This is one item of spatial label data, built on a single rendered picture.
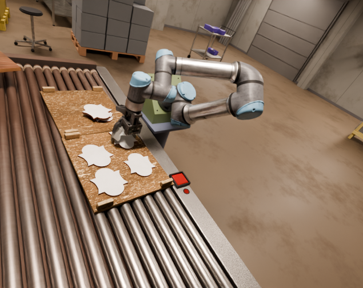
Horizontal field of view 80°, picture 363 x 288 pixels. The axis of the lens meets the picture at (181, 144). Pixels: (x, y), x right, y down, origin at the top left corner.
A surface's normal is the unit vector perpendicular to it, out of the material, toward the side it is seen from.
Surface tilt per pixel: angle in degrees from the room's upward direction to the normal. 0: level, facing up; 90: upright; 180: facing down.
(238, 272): 0
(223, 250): 0
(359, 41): 90
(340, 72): 90
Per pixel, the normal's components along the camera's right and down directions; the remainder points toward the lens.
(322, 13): -0.77, 0.16
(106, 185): 0.31, -0.76
